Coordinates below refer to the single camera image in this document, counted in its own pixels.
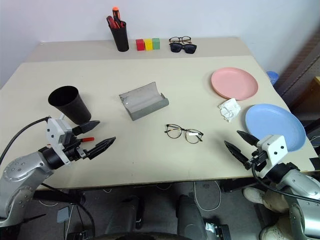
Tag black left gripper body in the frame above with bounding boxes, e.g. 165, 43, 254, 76
62, 124, 91, 163

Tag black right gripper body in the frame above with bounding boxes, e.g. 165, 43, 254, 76
245, 148, 270, 173

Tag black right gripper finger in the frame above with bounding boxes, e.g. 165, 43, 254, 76
223, 140, 251, 170
236, 130, 260, 149

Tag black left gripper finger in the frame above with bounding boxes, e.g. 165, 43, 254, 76
86, 136, 117, 161
79, 120, 101, 134

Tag white tissue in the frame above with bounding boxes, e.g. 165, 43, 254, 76
217, 97, 242, 123

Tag empty black plastic cup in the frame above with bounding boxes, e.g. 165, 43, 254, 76
47, 85, 92, 125

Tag blue plate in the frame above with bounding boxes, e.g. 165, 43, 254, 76
244, 103, 307, 153

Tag white shoe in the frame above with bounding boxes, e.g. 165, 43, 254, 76
242, 187, 268, 206
259, 219, 288, 240

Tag beige trouser leg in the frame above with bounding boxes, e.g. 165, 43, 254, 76
261, 191, 291, 214

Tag pink plate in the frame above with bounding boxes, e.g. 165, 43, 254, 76
210, 66, 259, 101

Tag open grey glasses case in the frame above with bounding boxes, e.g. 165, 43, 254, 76
118, 81, 170, 122

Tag small grey box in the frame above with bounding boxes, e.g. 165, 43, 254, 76
56, 206, 71, 224

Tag blue round container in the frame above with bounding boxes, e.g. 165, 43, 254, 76
265, 70, 280, 87

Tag brown perforated panel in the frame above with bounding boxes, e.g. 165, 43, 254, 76
276, 31, 320, 113

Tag black pen holder cup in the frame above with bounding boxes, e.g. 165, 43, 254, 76
109, 21, 130, 53

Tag black sunglasses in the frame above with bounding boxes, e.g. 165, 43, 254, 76
169, 42, 198, 54

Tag red markers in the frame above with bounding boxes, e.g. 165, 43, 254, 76
106, 15, 120, 29

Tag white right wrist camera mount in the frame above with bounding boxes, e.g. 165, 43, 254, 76
256, 134, 287, 167

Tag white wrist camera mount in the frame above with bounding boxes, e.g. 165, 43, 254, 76
256, 134, 287, 167
45, 116, 75, 166

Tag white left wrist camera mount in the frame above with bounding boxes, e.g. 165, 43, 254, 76
45, 116, 75, 166

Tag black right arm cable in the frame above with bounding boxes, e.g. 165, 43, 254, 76
251, 162, 320, 202

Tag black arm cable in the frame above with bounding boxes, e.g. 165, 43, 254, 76
0, 116, 51, 165
251, 162, 320, 202

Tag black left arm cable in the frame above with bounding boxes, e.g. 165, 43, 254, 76
0, 116, 51, 165

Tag white cable loop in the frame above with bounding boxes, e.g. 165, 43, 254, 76
193, 180, 222, 210

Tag thin black frame glasses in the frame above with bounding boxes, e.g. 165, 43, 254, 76
164, 123, 204, 145

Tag orange black handled screwdriver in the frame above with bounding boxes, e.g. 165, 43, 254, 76
112, 6, 121, 24

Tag tortoiseshell frame glasses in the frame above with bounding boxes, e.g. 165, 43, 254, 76
168, 35, 193, 45

